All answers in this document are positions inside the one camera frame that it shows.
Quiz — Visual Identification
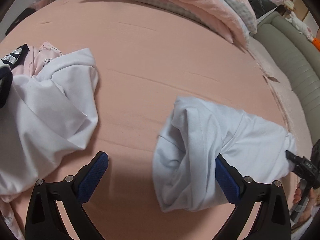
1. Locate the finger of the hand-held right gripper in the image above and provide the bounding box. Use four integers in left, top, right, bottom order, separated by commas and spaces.
285, 150, 299, 170

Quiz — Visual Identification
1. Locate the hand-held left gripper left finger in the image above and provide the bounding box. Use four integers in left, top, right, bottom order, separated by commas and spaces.
24, 151, 109, 240

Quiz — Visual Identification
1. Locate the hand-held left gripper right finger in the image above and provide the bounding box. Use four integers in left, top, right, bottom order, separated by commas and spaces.
215, 154, 292, 240

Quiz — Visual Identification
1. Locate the light blue navy-trimmed shirt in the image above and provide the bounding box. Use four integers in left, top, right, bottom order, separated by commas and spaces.
153, 95, 298, 213

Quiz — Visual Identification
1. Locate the white garment with navy collar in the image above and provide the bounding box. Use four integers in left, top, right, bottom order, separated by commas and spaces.
0, 44, 100, 196

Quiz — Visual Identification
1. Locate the person's right hand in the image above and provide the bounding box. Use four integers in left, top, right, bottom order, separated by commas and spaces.
292, 183, 320, 227

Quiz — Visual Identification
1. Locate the pale pink textured pillow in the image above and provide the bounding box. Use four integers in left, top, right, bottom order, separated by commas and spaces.
246, 39, 292, 92
266, 76, 317, 159

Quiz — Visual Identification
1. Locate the grey padded headboard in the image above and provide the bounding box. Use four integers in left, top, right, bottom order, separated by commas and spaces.
254, 11, 320, 143

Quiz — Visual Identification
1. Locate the bed with pink sheet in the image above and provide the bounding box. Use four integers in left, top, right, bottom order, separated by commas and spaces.
0, 0, 297, 240

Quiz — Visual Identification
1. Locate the white bunny plush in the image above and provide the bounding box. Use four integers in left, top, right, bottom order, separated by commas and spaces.
289, 12, 315, 40

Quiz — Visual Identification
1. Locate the pale pink garment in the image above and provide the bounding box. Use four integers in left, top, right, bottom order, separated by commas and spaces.
11, 41, 64, 78

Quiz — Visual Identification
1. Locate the beige monkey plush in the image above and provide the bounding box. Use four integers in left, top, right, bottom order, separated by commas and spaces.
283, 0, 296, 12

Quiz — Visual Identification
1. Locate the folded pink checked quilt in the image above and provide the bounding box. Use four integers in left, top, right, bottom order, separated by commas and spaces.
78, 0, 258, 49

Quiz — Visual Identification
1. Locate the pink cloth heap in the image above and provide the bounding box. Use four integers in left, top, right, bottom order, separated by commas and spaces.
31, 0, 53, 11

